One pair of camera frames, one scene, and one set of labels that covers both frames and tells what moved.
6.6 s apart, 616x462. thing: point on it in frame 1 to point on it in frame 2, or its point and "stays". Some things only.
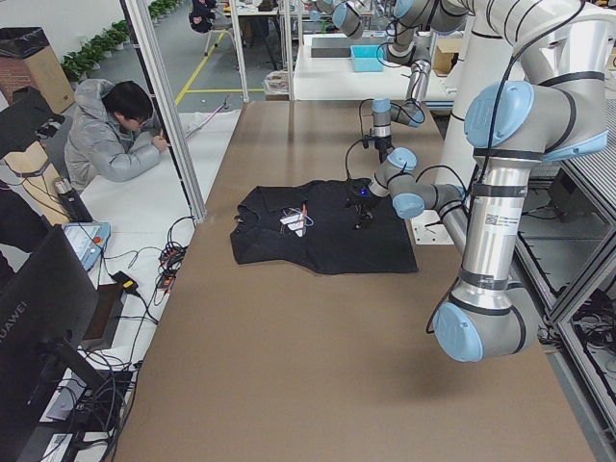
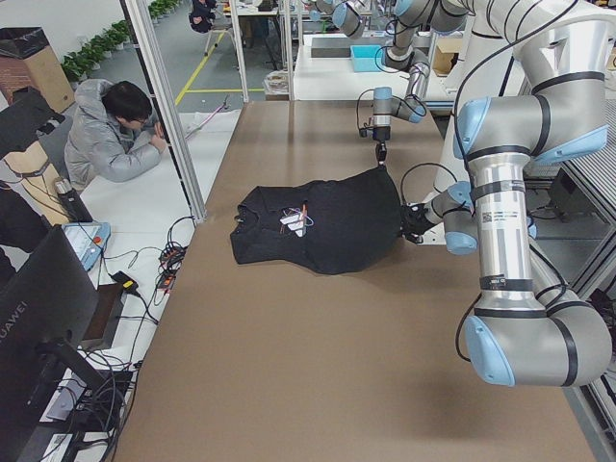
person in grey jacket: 110,134 stays
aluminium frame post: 173,137 stays
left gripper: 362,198 to 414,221
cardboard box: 27,60 stays
